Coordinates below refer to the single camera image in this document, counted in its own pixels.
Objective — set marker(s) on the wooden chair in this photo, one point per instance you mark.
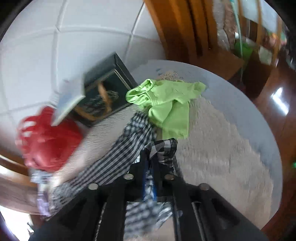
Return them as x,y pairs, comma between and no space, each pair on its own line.
188,33

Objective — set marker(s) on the black white checkered garment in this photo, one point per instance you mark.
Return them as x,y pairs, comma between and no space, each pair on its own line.
141,217

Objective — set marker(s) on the white lace tablecloth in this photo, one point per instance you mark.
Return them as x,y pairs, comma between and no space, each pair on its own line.
230,147

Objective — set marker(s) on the dark green framed picture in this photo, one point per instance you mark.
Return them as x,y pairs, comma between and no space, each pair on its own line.
105,85

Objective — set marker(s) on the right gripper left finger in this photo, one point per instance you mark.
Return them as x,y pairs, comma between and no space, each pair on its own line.
97,213

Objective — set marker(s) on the light green garment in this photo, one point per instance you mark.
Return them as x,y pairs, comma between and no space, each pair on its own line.
167,104

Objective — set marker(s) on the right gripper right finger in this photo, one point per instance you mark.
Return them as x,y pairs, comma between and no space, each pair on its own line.
199,212

